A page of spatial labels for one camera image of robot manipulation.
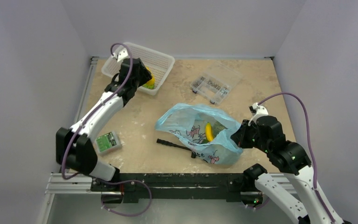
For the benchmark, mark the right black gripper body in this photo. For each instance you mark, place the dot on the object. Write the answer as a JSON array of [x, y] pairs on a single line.
[[240, 138]]

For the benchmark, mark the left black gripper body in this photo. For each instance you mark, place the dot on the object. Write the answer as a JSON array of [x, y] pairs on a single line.
[[143, 77]]

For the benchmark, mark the yellow fake fruit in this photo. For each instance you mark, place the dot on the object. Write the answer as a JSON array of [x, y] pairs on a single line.
[[152, 80]]

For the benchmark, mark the dark green fake melon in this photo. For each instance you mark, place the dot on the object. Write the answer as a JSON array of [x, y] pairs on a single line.
[[217, 127]]

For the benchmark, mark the yellow fake banana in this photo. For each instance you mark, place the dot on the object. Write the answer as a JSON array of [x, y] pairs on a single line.
[[209, 132]]

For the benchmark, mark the light blue plastic bag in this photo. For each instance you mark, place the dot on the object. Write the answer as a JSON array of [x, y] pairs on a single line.
[[188, 122]]

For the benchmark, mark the green fake fruit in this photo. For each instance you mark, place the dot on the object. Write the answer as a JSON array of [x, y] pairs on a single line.
[[151, 87]]

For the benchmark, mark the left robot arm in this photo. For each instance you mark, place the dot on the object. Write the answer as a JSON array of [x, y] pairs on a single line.
[[74, 145]]

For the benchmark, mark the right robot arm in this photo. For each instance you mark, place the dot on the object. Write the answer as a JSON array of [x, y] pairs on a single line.
[[311, 205]]

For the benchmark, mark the white perforated plastic basket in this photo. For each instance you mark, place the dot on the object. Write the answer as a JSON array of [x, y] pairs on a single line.
[[159, 64]]

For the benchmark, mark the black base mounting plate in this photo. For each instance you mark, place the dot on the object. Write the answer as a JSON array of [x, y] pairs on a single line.
[[205, 186]]

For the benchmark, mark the clear plastic screw organizer box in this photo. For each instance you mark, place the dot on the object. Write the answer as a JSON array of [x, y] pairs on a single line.
[[216, 82]]

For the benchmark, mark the green label clear small box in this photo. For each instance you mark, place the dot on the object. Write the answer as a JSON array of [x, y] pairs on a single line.
[[108, 143]]

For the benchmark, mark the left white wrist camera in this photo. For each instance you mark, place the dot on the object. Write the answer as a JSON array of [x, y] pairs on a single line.
[[121, 55]]

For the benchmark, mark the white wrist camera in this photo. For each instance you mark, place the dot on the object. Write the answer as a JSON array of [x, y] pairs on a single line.
[[121, 55], [257, 112]]

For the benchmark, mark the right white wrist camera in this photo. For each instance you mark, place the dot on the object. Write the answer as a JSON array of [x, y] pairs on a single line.
[[257, 112]]

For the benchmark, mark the black T-handle tool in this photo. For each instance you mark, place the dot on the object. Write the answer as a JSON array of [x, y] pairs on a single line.
[[167, 143]]

